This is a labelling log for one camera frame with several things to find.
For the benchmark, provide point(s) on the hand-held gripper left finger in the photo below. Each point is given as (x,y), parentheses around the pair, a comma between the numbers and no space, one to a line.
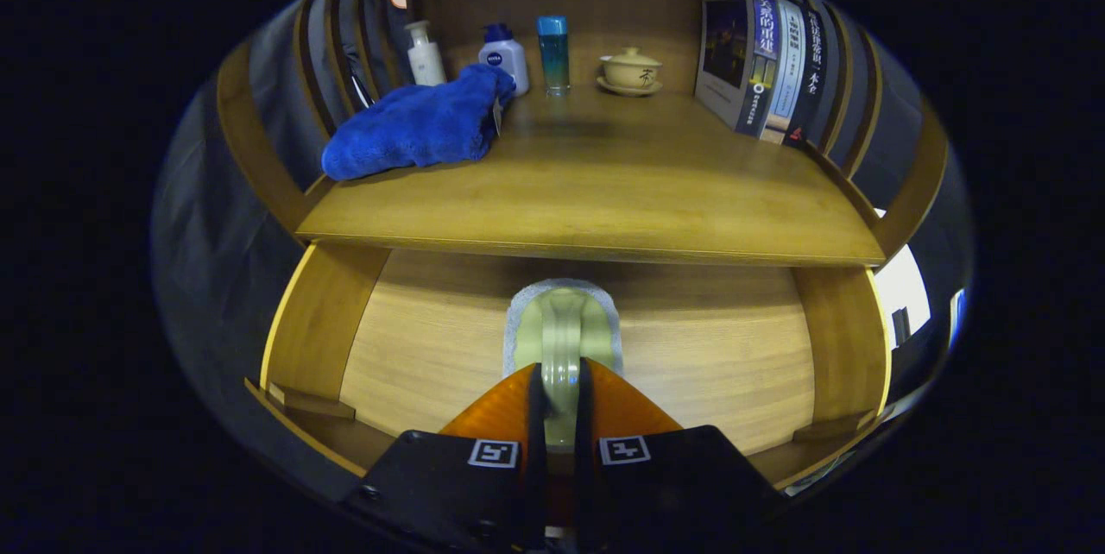
(483,485)

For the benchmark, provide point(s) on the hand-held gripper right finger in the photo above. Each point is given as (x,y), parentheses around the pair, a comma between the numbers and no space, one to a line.
(656,485)

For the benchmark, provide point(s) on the brown wooden drawer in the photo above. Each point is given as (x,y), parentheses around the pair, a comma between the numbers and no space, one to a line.
(432,347)

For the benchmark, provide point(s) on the pale green scrubbing brush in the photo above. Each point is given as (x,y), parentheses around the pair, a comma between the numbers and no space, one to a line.
(561,338)

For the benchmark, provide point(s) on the wooden countertop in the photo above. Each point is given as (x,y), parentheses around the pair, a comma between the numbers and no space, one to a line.
(621,183)

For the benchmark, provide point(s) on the blue towel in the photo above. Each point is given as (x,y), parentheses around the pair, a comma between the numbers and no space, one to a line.
(414,127)

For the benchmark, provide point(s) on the black backdrop cloth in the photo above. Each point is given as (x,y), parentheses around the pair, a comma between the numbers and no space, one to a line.
(207,235)

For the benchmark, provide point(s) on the beige saucer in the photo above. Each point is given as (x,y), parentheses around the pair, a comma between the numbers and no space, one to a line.
(630,91)

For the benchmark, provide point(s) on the beige lidded teacup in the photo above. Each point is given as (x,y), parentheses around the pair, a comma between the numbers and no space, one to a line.
(630,69)

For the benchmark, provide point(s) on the white bottle with blue cap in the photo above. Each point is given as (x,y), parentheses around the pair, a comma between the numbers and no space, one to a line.
(505,58)

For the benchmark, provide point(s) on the white pump bottle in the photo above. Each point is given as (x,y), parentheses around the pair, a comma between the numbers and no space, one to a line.
(426,60)

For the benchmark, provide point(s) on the teal bottle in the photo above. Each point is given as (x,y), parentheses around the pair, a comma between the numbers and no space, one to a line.
(553,58)

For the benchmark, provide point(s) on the black spined book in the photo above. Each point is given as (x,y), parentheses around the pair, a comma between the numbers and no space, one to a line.
(810,79)

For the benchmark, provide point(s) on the white spined book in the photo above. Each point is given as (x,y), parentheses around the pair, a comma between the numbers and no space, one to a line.
(787,71)

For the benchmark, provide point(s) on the dark blue book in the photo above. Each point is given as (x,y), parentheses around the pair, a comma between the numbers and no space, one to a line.
(729,53)

